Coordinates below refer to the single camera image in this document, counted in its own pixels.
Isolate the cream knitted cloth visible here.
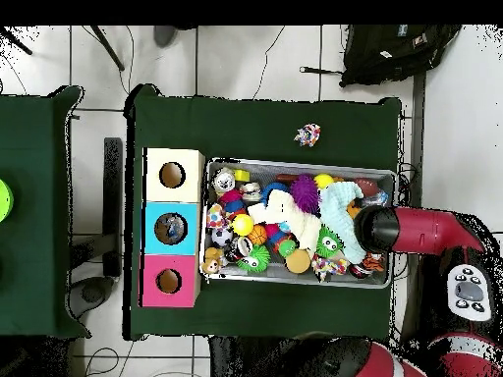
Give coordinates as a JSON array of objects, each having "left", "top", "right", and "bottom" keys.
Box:
[{"left": 247, "top": 188, "right": 323, "bottom": 254}]

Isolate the purple spiky ball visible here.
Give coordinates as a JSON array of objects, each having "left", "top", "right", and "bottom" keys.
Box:
[{"left": 290, "top": 174, "right": 322, "bottom": 215}]

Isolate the mint green knitted cloth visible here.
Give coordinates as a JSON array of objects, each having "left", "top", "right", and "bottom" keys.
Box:
[{"left": 317, "top": 182, "right": 368, "bottom": 265}]

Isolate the colourful patchwork cloth scrap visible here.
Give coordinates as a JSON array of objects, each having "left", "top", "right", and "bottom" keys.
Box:
[{"left": 294, "top": 123, "right": 322, "bottom": 148}]

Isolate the colourful polka dot cloth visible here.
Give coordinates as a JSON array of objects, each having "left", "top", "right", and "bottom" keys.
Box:
[{"left": 311, "top": 254, "right": 350, "bottom": 283}]

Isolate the wooden box with three holes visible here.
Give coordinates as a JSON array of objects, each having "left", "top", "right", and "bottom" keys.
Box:
[{"left": 140, "top": 147, "right": 206, "bottom": 309}]

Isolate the clear mesh bin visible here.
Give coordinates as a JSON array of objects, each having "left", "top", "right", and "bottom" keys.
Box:
[{"left": 199, "top": 156, "right": 398, "bottom": 291}]

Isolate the small orange basketball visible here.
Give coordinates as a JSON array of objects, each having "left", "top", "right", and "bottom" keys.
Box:
[{"left": 248, "top": 224, "right": 269, "bottom": 246}]

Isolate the dark green table cloth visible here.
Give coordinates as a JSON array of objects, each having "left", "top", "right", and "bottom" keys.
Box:
[
  {"left": 0, "top": 84, "right": 86, "bottom": 341},
  {"left": 125, "top": 83, "right": 404, "bottom": 343}
]

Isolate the small brown football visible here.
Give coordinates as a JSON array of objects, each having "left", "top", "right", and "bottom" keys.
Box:
[{"left": 353, "top": 177, "right": 385, "bottom": 197}]

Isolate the black backpack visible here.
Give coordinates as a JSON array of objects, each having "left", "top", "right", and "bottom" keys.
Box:
[{"left": 339, "top": 25, "right": 464, "bottom": 87}]

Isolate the green round object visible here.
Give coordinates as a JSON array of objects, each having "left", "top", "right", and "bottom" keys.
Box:
[{"left": 0, "top": 177, "right": 15, "bottom": 224}]

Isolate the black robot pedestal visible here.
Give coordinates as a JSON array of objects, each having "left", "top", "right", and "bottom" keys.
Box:
[{"left": 205, "top": 336, "right": 315, "bottom": 377}]

